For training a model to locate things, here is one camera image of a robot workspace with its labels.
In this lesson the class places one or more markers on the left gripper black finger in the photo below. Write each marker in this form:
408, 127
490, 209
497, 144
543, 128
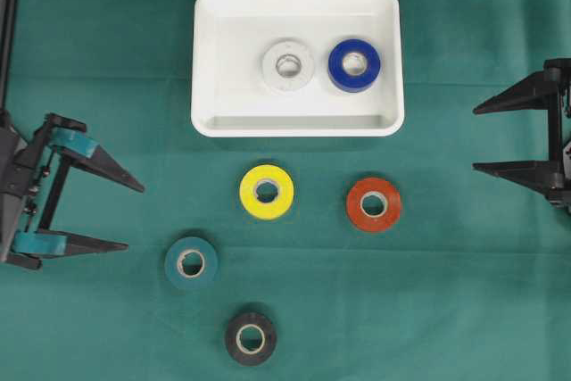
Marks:
84, 153
52, 244

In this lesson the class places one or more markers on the red tape roll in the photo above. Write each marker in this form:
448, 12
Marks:
373, 205

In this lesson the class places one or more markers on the yellow tape roll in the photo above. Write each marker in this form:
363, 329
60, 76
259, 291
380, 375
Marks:
266, 192

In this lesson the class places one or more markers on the green tape roll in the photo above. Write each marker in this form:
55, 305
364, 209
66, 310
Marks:
191, 263

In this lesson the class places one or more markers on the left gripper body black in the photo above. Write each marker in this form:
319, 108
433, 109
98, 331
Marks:
19, 180

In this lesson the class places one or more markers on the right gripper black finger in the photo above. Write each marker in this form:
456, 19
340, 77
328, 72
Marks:
540, 176
530, 93

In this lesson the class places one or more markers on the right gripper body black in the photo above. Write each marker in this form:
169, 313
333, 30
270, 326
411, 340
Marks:
556, 73

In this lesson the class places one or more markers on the black tape roll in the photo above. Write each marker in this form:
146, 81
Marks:
250, 338

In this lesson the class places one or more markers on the blue tape roll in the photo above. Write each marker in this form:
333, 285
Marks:
353, 65

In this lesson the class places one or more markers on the white plastic case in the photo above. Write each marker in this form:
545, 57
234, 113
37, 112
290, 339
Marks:
229, 97

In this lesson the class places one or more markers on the black aluminium frame rail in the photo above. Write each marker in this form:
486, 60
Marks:
8, 17

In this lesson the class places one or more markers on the white tape roll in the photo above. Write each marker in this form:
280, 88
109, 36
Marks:
288, 65

